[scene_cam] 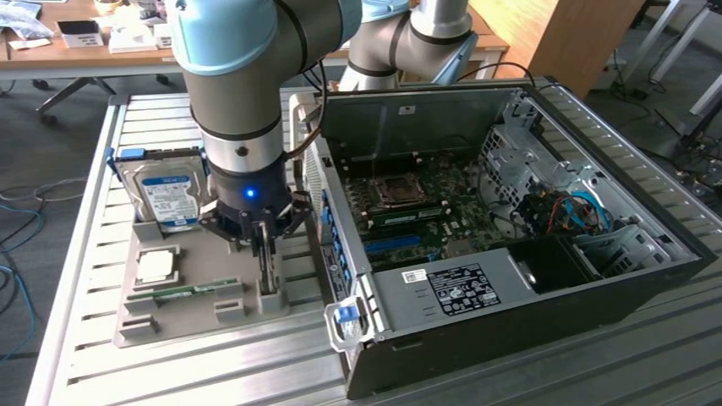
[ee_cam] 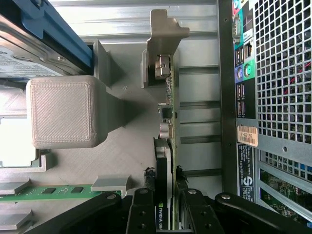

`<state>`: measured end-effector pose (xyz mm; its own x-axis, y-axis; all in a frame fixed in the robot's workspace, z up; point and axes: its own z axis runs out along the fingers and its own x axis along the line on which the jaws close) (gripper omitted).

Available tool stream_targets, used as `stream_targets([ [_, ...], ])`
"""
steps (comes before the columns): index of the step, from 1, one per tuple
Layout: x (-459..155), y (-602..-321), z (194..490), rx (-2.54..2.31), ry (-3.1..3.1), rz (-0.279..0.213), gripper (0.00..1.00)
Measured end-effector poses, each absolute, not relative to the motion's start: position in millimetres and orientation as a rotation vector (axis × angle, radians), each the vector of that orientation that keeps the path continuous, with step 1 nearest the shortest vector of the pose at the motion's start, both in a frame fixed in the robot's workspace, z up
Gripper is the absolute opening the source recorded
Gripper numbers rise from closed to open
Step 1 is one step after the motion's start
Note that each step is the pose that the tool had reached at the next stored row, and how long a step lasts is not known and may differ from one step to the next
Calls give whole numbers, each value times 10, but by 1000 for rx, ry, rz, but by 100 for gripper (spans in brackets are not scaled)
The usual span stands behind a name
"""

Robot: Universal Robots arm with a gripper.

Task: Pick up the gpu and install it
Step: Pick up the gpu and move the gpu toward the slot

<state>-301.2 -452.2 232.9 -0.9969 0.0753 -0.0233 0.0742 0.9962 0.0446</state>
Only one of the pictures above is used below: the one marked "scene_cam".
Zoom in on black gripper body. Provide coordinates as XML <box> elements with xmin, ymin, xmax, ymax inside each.
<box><xmin>209</xmin><ymin>162</ymin><xmax>296</xmax><ymax>212</ymax></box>

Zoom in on graphics card with metal bracket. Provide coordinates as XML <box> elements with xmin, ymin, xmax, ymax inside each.
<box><xmin>253</xmin><ymin>223</ymin><xmax>282</xmax><ymax>296</ymax></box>

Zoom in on gray parts rack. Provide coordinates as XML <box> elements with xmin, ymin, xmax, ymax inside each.
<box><xmin>113</xmin><ymin>211</ymin><xmax>294</xmax><ymax>350</ymax></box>

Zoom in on hard disk with blue label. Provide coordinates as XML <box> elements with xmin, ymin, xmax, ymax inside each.
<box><xmin>105</xmin><ymin>142</ymin><xmax>215</xmax><ymax>234</ymax></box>

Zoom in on silver CPU chip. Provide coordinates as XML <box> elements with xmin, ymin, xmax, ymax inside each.
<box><xmin>134</xmin><ymin>249</ymin><xmax>178</xmax><ymax>285</ymax></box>

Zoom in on green RAM stick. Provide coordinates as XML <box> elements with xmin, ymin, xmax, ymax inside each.
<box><xmin>125</xmin><ymin>277</ymin><xmax>244</xmax><ymax>304</ymax></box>

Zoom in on blue expansion slot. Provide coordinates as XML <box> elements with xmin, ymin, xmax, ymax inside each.
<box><xmin>362</xmin><ymin>234</ymin><xmax>424</xmax><ymax>255</ymax></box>

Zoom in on CPU socket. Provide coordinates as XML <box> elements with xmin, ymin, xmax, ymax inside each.
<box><xmin>373</xmin><ymin>173</ymin><xmax>424</xmax><ymax>209</ymax></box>

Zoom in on installed RAM stick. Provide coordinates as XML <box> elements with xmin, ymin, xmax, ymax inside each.
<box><xmin>369</xmin><ymin>206</ymin><xmax>448</xmax><ymax>229</ymax></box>

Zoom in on blue case latch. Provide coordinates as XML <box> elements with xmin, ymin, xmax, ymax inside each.
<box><xmin>332</xmin><ymin>304</ymin><xmax>362</xmax><ymax>326</ymax></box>

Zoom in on gray power supply unit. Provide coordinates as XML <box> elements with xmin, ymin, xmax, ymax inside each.
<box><xmin>366</xmin><ymin>249</ymin><xmax>537</xmax><ymax>333</ymax></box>

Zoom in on green motherboard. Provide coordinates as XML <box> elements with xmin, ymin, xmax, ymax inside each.
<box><xmin>338</xmin><ymin>150</ymin><xmax>513</xmax><ymax>272</ymax></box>

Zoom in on small white box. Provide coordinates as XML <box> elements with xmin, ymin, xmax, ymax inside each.
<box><xmin>151</xmin><ymin>21</ymin><xmax>178</xmax><ymax>51</ymax></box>

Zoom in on wide white box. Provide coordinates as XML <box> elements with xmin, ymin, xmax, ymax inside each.
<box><xmin>106</xmin><ymin>23</ymin><xmax>159</xmax><ymax>55</ymax></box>

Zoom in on silver metal drive cage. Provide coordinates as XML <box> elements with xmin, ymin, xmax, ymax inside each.
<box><xmin>478</xmin><ymin>122</ymin><xmax>572</xmax><ymax>212</ymax></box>

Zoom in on white box with black top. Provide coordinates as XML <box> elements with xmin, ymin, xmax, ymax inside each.
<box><xmin>55</xmin><ymin>19</ymin><xmax>106</xmax><ymax>49</ymax></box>

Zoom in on black open PC case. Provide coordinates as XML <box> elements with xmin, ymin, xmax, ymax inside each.
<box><xmin>289</xmin><ymin>82</ymin><xmax>719</xmax><ymax>401</ymax></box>

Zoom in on white paper label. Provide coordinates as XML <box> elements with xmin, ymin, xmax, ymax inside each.
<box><xmin>7</xmin><ymin>37</ymin><xmax>54</xmax><ymax>52</ymax></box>

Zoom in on clear plastic bag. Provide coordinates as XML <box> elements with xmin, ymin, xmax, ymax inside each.
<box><xmin>0</xmin><ymin>11</ymin><xmax>57</xmax><ymax>41</ymax></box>

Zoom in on gray floor cable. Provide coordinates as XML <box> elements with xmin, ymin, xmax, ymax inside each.
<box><xmin>0</xmin><ymin>176</ymin><xmax>91</xmax><ymax>204</ymax></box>

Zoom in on blue floor cable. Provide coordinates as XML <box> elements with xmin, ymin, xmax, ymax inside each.
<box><xmin>0</xmin><ymin>202</ymin><xmax>46</xmax><ymax>363</ymax></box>

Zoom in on black wire bundle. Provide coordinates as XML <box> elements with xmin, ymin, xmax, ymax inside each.
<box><xmin>514</xmin><ymin>192</ymin><xmax>564</xmax><ymax>237</ymax></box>

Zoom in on red and black wires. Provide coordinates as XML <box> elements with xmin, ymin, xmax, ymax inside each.
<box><xmin>548</xmin><ymin>195</ymin><xmax>573</xmax><ymax>234</ymax></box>

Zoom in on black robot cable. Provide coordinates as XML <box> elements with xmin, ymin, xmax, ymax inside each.
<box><xmin>477</xmin><ymin>61</ymin><xmax>546</xmax><ymax>88</ymax></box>

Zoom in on blue wire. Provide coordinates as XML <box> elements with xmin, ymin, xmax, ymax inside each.
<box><xmin>566</xmin><ymin>190</ymin><xmax>616</xmax><ymax>234</ymax></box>

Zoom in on silver perforated disk bay bracket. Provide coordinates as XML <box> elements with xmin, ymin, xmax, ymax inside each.
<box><xmin>570</xmin><ymin>222</ymin><xmax>676</xmax><ymax>278</ymax></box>

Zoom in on white desk frame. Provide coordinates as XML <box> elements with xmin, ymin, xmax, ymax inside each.
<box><xmin>617</xmin><ymin>0</ymin><xmax>722</xmax><ymax>116</ymax></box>

